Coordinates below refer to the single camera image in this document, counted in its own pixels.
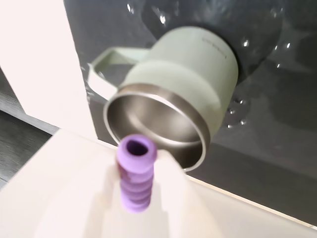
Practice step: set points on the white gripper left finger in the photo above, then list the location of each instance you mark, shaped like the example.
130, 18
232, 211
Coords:
106, 210

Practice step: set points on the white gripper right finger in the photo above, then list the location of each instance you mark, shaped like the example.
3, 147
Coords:
180, 203

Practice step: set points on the purple ribbed pen grip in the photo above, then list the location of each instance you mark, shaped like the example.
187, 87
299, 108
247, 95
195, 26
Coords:
136, 183

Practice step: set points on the dark grey table mat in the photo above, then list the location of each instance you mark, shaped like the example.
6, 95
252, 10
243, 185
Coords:
272, 148

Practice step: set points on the pale green steel-lined mug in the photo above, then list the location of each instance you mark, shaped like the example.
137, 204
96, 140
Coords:
178, 81

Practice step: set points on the grey round coaster disc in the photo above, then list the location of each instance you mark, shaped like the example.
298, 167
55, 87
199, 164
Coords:
260, 37

